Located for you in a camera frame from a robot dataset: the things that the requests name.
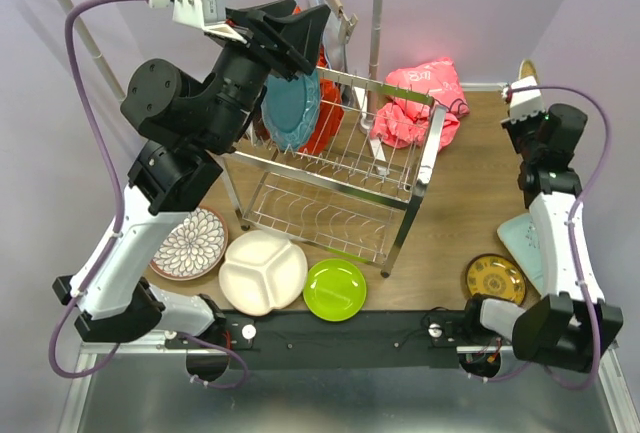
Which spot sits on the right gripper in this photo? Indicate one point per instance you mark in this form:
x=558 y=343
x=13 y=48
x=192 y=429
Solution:
x=513 y=127

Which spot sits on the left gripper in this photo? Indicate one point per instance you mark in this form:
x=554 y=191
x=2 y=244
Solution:
x=265 y=26

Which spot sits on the woven bamboo plate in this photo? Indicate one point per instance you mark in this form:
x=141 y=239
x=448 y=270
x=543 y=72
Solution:
x=527 y=68

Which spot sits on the teal scalloped plate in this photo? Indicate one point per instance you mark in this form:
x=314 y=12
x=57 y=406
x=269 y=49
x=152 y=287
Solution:
x=290 y=110

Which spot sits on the pale blue square plate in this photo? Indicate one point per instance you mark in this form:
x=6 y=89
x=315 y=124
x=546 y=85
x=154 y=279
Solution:
x=520 y=238

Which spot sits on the yellow black patterned plate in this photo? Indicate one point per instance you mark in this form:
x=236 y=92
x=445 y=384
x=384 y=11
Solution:
x=496 y=276

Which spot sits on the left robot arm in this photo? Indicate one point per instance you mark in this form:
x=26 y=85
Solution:
x=186 y=125

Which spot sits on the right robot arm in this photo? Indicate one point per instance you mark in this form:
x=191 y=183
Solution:
x=572 y=325

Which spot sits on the steel two-tier dish rack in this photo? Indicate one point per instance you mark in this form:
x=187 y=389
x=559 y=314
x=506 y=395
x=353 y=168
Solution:
x=359 y=198

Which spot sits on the grey towel with panda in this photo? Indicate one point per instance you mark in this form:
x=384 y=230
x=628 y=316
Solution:
x=334 y=50

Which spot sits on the orange garment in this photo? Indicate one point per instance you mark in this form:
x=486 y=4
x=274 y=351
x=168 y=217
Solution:
x=321 y=116

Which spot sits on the pink patterned garment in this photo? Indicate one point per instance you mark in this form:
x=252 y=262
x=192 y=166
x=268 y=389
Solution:
x=402 y=123

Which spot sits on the floral brown rim plate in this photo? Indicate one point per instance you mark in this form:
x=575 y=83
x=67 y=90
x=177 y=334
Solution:
x=193 y=248

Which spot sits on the white divided plate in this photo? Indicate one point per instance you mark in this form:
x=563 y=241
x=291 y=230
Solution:
x=262 y=272

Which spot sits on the lime green plate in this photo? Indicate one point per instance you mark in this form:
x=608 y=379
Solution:
x=335 y=290

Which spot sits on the black base bar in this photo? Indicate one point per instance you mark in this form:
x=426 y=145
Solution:
x=371 y=339

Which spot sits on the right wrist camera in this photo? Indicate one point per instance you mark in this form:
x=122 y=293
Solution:
x=523 y=99

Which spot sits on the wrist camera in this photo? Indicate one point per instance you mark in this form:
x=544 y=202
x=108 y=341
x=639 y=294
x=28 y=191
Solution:
x=209 y=16
x=523 y=99

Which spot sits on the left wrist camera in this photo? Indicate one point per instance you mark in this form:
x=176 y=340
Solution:
x=209 y=16

